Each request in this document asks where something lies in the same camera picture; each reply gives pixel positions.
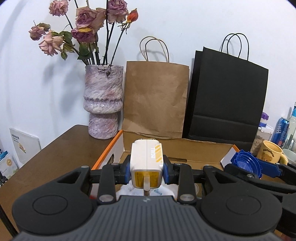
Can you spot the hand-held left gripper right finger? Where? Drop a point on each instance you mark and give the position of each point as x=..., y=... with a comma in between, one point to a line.
x=167, y=172

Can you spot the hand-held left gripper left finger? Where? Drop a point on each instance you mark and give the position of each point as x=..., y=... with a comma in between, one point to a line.
x=126, y=172

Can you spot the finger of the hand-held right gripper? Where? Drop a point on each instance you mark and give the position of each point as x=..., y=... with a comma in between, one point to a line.
x=266, y=184
x=270, y=170

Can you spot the clear cotton bud box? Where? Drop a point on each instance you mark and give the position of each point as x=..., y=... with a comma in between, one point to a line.
x=161, y=191

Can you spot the white and yellow charger plug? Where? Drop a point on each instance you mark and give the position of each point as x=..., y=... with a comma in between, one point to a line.
x=145, y=160

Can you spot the blue scalloped cap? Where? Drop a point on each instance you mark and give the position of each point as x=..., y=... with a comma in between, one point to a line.
x=245, y=162

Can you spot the red cardboard box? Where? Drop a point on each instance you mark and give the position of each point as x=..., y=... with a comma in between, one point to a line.
x=198, y=150

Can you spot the yellow bear mug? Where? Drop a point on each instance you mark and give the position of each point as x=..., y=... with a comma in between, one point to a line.
x=270, y=153

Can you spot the white bowl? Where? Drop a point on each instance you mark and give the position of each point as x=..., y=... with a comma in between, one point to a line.
x=290, y=155

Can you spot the clear container purple lid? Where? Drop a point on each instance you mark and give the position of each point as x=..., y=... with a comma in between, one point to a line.
x=261, y=136

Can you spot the blue drink can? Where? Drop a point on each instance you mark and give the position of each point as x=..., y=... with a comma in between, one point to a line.
x=280, y=132

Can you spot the clear bottle blue label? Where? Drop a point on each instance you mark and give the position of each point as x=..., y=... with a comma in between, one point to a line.
x=292, y=125

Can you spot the brown paper bag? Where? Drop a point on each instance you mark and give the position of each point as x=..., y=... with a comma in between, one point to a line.
x=155, y=99

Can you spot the mottled purple ceramic vase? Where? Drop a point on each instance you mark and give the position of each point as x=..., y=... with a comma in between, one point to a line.
x=103, y=99

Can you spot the black paper bag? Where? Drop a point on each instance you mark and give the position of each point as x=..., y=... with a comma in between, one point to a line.
x=226, y=97

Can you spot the white and blue packet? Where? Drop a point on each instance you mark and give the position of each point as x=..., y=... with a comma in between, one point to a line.
x=8, y=164

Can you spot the dried rose bouquet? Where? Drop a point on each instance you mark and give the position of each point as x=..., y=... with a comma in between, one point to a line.
x=87, y=20

